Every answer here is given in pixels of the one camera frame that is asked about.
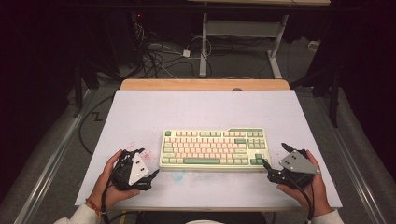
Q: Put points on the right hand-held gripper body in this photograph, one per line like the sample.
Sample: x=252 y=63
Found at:
x=295 y=163

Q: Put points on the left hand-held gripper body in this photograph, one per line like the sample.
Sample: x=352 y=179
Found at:
x=137 y=169

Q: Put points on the cream pink green keyboard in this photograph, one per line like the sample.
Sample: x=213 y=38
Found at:
x=211 y=151

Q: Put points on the person's left hand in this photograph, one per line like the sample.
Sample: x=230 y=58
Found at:
x=109 y=194

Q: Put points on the person's right hand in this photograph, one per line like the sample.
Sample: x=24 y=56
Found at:
x=319 y=193

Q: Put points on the person's white clothing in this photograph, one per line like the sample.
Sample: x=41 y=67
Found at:
x=204 y=222

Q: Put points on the white table board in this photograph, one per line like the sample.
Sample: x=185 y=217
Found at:
x=202 y=109

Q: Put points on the black stand leg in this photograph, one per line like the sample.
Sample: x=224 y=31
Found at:
x=77 y=93

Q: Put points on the white power strip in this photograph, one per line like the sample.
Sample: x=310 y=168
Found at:
x=313 y=45

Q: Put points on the white power adapter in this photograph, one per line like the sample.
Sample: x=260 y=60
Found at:
x=186 y=53

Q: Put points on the metal floor rail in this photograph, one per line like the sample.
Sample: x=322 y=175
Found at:
x=351 y=161
x=53 y=161

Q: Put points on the white metal desk frame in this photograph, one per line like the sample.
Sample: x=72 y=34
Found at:
x=241 y=28

